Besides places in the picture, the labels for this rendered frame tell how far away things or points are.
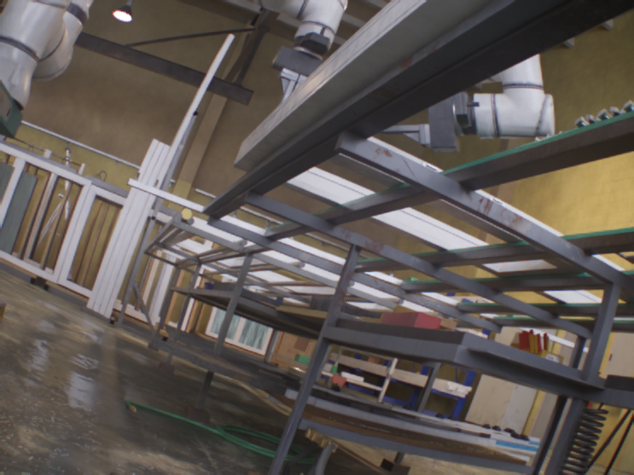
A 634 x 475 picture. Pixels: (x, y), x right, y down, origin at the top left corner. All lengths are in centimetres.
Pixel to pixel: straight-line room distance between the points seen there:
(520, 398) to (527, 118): 970
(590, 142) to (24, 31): 109
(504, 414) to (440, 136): 956
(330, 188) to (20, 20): 102
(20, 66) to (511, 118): 98
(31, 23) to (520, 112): 100
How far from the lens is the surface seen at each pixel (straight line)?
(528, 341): 249
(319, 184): 186
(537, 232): 130
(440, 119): 126
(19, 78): 136
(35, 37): 139
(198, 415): 300
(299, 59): 155
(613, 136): 84
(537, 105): 123
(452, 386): 1149
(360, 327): 173
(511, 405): 1072
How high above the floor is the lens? 47
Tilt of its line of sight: 9 degrees up
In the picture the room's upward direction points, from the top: 19 degrees clockwise
